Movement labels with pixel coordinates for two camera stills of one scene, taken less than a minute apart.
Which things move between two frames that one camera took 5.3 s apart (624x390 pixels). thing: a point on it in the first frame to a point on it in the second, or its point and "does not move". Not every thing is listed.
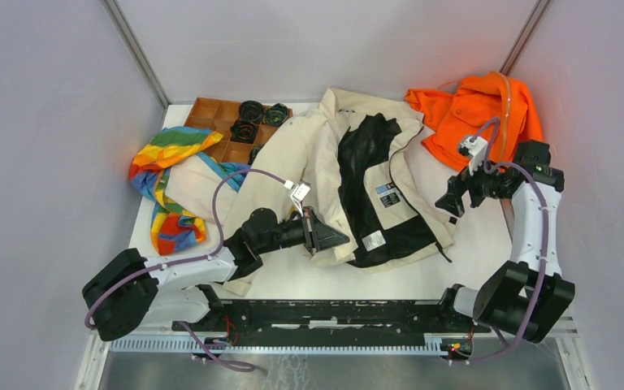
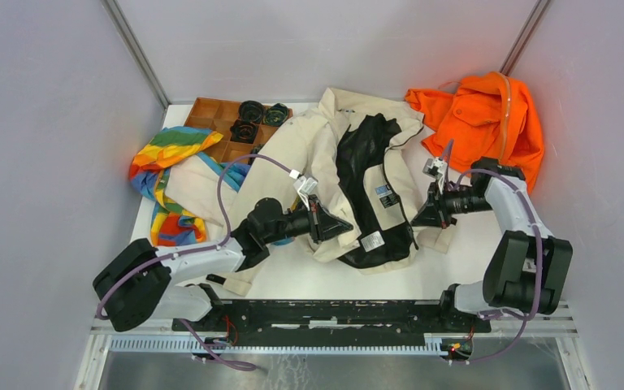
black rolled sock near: (253, 151) does not move
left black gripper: (323, 236) to (316, 222)
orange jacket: (490, 106) does not move
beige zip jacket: (357, 162) does not move
